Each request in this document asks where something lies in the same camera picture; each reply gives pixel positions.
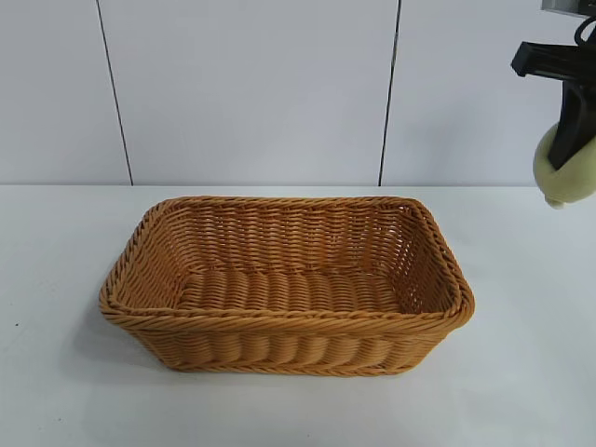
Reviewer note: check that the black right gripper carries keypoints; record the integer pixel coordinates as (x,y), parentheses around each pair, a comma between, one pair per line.
(559,63)

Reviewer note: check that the pale yellow egg yolk pastry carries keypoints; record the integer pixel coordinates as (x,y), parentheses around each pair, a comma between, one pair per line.
(577,181)

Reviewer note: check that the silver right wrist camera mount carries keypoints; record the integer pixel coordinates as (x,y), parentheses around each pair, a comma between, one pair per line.
(577,7)

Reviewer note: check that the brown woven wicker basket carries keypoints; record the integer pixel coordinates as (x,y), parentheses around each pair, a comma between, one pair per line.
(279,298)

